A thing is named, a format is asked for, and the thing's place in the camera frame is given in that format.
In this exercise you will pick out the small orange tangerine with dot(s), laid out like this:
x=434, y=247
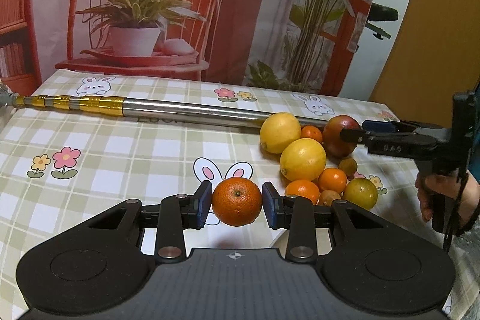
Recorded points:
x=312, y=134
x=332, y=180
x=302, y=190

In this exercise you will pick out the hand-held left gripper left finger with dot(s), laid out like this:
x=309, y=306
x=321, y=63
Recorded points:
x=204, y=205

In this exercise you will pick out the black exercise bike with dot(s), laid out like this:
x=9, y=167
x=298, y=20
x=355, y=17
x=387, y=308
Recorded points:
x=382, y=13

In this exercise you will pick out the printed room backdrop cloth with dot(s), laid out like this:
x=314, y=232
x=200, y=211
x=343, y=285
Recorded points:
x=243, y=5

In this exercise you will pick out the wooden panel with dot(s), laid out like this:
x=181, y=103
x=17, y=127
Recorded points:
x=442, y=42

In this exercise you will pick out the person's right hand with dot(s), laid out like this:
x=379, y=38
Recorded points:
x=470, y=200

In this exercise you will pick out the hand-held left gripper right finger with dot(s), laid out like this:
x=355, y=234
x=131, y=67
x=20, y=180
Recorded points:
x=269, y=205

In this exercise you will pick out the red apple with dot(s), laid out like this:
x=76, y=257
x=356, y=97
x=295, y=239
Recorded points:
x=333, y=140

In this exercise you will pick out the yellow lemon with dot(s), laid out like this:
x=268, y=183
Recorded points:
x=280, y=132
x=303, y=159

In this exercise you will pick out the checkered bunny tablecloth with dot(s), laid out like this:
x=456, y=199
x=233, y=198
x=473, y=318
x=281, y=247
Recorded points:
x=112, y=155

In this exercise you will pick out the large orange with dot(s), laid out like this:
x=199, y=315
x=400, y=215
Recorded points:
x=237, y=202

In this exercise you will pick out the yellow-green round fruit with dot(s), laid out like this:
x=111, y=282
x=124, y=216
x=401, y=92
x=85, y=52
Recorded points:
x=360, y=193

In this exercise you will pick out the small brown round fruit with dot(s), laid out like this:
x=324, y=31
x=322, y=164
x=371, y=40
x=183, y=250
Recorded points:
x=348, y=167
x=330, y=197

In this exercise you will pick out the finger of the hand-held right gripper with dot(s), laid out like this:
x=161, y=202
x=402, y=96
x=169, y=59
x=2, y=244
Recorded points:
x=390, y=147
x=378, y=125

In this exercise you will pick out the telescopic metal pole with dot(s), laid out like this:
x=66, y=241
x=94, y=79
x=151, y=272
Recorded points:
x=168, y=108

